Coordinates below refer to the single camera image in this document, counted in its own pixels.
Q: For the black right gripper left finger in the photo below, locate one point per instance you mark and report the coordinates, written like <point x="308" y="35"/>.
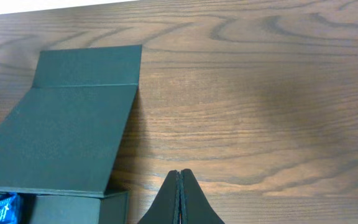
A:
<point x="165" y="209"/>

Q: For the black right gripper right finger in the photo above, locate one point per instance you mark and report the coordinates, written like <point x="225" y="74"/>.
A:
<point x="194" y="206"/>

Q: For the dark green flip-lid box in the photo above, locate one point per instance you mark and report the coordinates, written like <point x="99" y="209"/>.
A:
<point x="58" y="145"/>

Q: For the blue cookie package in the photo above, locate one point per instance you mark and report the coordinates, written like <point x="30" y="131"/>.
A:
<point x="11" y="205"/>

